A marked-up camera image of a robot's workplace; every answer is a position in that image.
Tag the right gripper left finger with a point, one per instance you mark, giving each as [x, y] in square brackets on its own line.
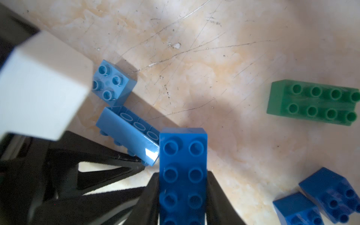
[146, 211]

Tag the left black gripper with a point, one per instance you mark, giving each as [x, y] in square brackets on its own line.
[17, 168]

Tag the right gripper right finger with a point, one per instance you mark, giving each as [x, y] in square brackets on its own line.
[219, 210]

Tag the blue 2x4 lego brick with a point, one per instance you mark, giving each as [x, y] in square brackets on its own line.
[182, 176]

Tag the green 2x4 lego brick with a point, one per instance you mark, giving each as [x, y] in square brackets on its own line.
[314, 102]

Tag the light blue 2x4 brick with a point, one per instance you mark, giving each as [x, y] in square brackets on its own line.
[128, 130]

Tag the blue 2x2 brick lower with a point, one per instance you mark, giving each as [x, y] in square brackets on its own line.
[296, 209]

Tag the light blue 2x2 brick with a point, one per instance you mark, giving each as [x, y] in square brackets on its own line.
[111, 84]

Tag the blue 2x2 brick upper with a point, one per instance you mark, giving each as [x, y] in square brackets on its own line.
[332, 193]

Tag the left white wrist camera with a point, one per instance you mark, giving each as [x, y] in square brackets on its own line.
[44, 82]

